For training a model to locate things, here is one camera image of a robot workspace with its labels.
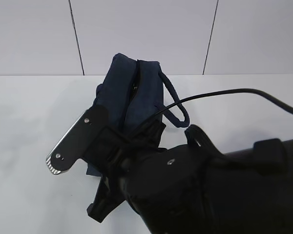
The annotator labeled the dark blue lunch bag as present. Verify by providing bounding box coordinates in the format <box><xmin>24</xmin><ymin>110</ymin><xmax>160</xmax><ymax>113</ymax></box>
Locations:
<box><xmin>85</xmin><ymin>52</ymin><xmax>190</xmax><ymax>177</ymax></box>

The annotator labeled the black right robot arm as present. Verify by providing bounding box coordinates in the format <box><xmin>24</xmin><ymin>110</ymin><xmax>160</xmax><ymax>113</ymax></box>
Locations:
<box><xmin>87</xmin><ymin>124</ymin><xmax>293</xmax><ymax>234</ymax></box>

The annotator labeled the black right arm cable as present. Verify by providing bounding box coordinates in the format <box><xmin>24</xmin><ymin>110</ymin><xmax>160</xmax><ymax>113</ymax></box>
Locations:
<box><xmin>126</xmin><ymin>88</ymin><xmax>293</xmax><ymax>147</ymax></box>

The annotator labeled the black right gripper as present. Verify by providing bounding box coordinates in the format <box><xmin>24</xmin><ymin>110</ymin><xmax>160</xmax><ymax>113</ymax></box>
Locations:
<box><xmin>86</xmin><ymin>144</ymin><xmax>210</xmax><ymax>234</ymax></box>

